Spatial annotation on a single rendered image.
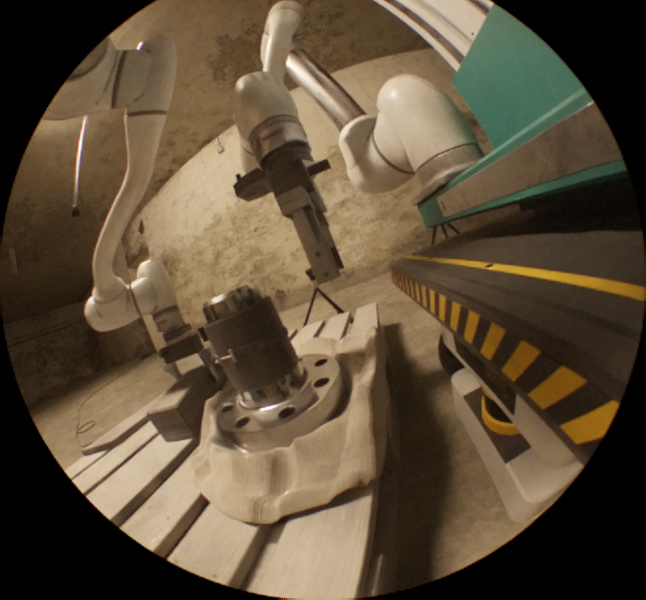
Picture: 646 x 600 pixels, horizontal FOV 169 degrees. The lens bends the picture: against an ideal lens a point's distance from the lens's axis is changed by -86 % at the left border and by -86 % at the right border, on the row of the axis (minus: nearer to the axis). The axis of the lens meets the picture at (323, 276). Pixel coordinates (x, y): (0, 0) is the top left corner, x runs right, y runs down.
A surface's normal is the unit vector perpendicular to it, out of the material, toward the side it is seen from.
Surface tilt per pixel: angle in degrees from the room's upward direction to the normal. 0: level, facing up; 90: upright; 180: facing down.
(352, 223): 90
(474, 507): 0
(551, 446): 90
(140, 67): 132
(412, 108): 88
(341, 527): 0
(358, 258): 90
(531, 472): 0
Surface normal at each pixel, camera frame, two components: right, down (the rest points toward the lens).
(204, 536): -0.38, -0.92
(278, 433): 0.17, -0.01
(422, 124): -0.69, 0.33
